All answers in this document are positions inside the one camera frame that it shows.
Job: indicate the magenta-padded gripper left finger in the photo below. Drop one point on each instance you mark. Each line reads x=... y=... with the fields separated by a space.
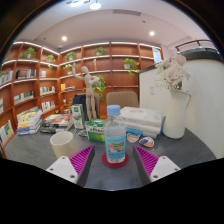
x=65 y=166

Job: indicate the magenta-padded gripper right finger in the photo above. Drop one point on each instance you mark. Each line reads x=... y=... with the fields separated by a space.
x=161 y=166

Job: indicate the clear blue-capped water bottle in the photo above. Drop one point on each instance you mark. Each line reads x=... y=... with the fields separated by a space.
x=115 y=143

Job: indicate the cream ceramic mug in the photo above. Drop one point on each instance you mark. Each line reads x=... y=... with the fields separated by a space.
x=63 y=145

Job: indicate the small printed sticker badge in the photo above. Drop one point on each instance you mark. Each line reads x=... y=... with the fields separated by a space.
x=132 y=137
x=146 y=142
x=73 y=131
x=82 y=133

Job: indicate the green tissue box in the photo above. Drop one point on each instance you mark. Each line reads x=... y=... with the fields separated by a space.
x=95 y=131

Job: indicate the flat round red coaster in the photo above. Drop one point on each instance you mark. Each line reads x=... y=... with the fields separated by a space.
x=115 y=165

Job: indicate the white ceramic vase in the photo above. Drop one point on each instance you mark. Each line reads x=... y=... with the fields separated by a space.
x=175 y=116

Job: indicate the tall green and white carton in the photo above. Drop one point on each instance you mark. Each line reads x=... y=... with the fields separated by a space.
x=78 y=116

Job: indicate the stack of colourful books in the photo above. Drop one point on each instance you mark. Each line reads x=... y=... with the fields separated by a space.
x=29 y=121

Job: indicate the dark navy chair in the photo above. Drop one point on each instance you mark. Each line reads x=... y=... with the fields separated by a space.
x=79 y=103

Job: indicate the beige upholstered chair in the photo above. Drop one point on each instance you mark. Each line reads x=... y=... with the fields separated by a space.
x=121 y=99

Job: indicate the wooden artist mannequin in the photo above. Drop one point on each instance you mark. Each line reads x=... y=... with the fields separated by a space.
x=88 y=90

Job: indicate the pink and white flower bouquet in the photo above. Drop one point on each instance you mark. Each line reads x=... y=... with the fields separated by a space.
x=173 y=71

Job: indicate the orange wooden shelf unit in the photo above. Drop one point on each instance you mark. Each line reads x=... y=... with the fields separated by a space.
x=110 y=66

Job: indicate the round recessed ceiling light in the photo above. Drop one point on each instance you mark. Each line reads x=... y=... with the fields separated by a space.
x=152 y=33
x=64 y=38

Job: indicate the multi-globe ceiling lamp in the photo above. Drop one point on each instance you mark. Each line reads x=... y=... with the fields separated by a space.
x=95 y=5

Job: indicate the black track light rail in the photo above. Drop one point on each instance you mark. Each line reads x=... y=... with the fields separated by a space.
x=196 y=42

